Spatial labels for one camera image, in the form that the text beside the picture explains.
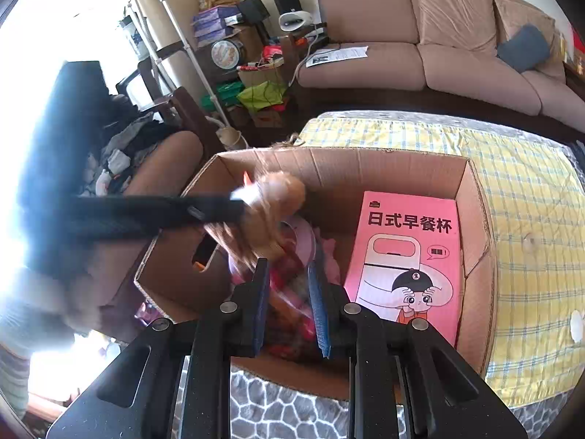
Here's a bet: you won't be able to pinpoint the blue-grey pillow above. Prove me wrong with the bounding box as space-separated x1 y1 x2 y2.
497 24 552 74

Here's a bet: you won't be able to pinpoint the lime green bag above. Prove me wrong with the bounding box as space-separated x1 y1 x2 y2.
237 81 287 112

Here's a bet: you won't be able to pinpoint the pink printed carton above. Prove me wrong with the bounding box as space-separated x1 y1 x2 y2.
343 191 462 349

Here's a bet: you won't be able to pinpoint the green plastic crate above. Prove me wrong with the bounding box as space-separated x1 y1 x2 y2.
214 82 246 107

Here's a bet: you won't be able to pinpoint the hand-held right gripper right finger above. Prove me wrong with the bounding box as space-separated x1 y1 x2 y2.
307 260 535 439

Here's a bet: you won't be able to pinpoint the grey patterned plush blanket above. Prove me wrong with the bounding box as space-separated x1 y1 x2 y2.
173 356 526 439

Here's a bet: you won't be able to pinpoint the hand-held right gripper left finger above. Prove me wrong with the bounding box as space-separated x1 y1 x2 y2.
46 257 272 439

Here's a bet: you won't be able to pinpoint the brown plush toy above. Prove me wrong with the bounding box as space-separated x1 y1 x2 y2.
205 170 307 261

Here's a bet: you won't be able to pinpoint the yellow plaid cloth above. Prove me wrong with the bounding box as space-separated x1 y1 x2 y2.
297 110 585 409

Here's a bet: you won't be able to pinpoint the white pole floor stand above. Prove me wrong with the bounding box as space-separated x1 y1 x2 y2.
112 0 246 151

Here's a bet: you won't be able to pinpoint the pink round container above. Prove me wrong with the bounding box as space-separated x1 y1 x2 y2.
278 217 321 267

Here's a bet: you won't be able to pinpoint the brown upholstered armchair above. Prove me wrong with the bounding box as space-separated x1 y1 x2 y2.
68 130 205 332

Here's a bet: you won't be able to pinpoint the person's left forearm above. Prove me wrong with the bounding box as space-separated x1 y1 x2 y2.
0 266 79 421

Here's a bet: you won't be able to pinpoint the dark wooden chair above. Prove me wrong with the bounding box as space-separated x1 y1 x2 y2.
115 57 222 149

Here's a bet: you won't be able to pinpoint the pink cloth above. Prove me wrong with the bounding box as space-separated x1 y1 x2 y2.
319 237 342 285

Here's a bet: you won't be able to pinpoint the white tabletop appliance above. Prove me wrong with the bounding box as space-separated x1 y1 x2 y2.
279 11 328 34

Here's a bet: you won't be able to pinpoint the large cardboard box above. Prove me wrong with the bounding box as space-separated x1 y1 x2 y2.
133 146 499 401

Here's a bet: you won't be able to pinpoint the stack of purple boxes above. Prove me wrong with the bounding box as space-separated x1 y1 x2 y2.
192 5 241 47

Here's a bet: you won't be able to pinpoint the round printed tin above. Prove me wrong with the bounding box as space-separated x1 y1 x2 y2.
211 39 246 71

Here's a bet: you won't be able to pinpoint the red striped packet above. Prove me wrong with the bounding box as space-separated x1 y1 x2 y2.
267 256 321 360

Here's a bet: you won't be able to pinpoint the white paper sheets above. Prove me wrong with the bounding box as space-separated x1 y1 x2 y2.
305 45 369 68

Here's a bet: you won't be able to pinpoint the brown bag with clutter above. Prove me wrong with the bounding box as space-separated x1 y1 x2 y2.
237 60 290 87

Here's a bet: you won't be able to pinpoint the brown fabric sofa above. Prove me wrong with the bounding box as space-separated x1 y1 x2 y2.
292 0 585 125

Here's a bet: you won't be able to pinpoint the pile of clothes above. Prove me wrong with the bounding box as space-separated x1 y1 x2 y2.
83 109 171 198

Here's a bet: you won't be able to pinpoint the small cardboard floor box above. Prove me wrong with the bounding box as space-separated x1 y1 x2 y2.
249 107 287 129

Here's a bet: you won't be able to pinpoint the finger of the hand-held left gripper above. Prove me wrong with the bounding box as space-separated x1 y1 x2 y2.
151 193 248 217
151 213 207 239

